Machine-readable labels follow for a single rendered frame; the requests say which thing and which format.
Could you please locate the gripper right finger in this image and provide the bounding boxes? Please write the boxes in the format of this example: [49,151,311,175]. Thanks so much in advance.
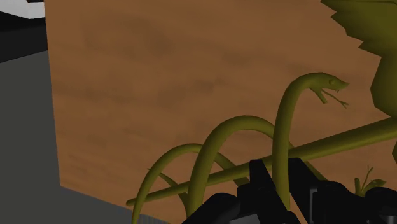
[288,157,397,224]

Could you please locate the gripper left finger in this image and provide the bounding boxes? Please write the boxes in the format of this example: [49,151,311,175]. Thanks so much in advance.
[182,158,299,224]

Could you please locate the olive green winged snake figure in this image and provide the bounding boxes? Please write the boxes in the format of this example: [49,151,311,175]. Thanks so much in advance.
[125,0,397,224]

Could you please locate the brown wooden table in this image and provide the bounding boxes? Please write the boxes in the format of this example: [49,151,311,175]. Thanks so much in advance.
[43,0,397,224]

